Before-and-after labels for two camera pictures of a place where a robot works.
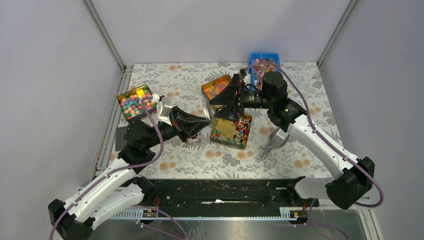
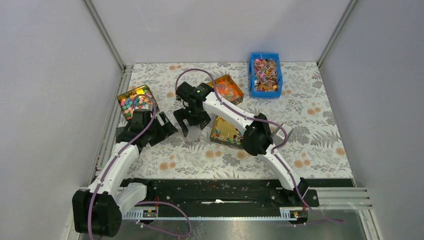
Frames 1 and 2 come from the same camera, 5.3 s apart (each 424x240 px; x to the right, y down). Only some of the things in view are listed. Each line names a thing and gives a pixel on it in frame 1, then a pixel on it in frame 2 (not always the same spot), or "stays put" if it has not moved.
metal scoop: [277, 137] stays put
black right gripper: [228, 97] to [206, 120]
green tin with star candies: [130, 101] stays put
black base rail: [226, 194] stays put
